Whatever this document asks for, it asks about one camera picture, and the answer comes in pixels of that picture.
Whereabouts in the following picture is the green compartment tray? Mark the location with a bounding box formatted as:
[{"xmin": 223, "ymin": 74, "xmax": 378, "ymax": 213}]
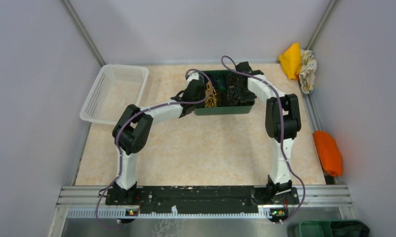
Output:
[{"xmin": 194, "ymin": 70, "xmax": 257, "ymax": 116}]

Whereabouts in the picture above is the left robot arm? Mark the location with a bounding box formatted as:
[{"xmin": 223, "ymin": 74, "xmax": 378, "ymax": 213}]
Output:
[{"xmin": 102, "ymin": 79, "xmax": 206, "ymax": 205}]

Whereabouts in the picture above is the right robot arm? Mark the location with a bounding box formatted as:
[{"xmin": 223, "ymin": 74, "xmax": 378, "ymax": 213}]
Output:
[{"xmin": 235, "ymin": 62, "xmax": 301, "ymax": 204}]

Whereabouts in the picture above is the yellow rolled tie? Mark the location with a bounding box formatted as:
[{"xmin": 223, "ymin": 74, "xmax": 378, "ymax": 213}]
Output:
[{"xmin": 205, "ymin": 81, "xmax": 218, "ymax": 108}]

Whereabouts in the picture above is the blue patterned rolled tie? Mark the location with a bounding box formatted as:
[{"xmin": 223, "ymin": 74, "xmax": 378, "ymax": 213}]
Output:
[{"xmin": 227, "ymin": 86, "xmax": 240, "ymax": 106}]

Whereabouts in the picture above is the yellow cloth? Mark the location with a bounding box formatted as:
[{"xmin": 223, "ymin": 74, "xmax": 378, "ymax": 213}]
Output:
[{"xmin": 278, "ymin": 42, "xmax": 302, "ymax": 80}]

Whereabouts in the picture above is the cream patterned cloth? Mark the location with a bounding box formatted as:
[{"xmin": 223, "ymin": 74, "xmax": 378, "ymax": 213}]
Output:
[{"xmin": 299, "ymin": 49, "xmax": 317, "ymax": 94}]

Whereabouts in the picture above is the white plastic basket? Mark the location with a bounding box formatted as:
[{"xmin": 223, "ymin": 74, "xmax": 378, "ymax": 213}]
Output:
[{"xmin": 79, "ymin": 64, "xmax": 149, "ymax": 125}]

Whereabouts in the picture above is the orange cloth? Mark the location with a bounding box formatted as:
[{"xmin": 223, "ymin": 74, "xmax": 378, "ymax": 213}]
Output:
[{"xmin": 313, "ymin": 130, "xmax": 343, "ymax": 177}]

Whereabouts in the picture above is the green bin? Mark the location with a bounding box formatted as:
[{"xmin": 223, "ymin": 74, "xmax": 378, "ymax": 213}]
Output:
[{"xmin": 293, "ymin": 220, "xmax": 371, "ymax": 237}]

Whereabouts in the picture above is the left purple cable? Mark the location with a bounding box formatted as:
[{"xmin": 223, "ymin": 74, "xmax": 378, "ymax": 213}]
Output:
[{"xmin": 95, "ymin": 68, "xmax": 215, "ymax": 230}]

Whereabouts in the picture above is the purple cable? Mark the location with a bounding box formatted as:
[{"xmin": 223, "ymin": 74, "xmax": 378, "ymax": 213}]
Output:
[
  {"xmin": 95, "ymin": 68, "xmax": 215, "ymax": 230},
  {"xmin": 221, "ymin": 55, "xmax": 307, "ymax": 225}
]

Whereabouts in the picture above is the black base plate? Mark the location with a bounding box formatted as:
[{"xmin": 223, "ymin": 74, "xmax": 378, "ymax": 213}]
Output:
[{"xmin": 105, "ymin": 185, "xmax": 299, "ymax": 215}]

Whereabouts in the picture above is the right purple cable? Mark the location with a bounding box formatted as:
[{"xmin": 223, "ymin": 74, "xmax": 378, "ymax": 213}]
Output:
[{"xmin": 221, "ymin": 55, "xmax": 307, "ymax": 225}]

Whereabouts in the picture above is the aluminium frame rail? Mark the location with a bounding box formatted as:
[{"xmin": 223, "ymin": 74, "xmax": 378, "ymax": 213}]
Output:
[{"xmin": 57, "ymin": 185, "xmax": 352, "ymax": 220}]

